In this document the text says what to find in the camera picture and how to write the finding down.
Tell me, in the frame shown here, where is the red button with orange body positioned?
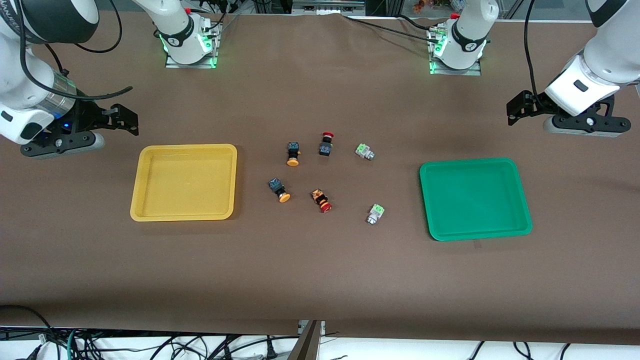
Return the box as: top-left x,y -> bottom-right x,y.
310,188 -> 333,213

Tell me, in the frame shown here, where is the yellow plastic tray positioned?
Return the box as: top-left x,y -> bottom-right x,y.
130,144 -> 238,222

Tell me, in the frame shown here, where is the green plastic tray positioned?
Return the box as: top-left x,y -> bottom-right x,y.
419,158 -> 533,242

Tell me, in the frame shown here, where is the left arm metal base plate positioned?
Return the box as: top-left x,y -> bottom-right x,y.
429,27 -> 483,77

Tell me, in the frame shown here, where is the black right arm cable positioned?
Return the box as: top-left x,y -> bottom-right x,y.
74,0 -> 124,54

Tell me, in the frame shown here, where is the black looped cable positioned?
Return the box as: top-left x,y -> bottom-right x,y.
0,304 -> 57,360

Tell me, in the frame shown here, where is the brown table post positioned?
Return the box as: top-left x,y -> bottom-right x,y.
287,320 -> 322,360

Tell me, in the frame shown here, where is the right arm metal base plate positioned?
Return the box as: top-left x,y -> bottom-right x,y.
165,20 -> 222,69

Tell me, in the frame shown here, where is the black cable across table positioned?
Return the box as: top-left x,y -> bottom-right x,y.
344,14 -> 442,39

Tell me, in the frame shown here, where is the brown table cover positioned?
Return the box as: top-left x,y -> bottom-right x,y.
0,11 -> 640,346

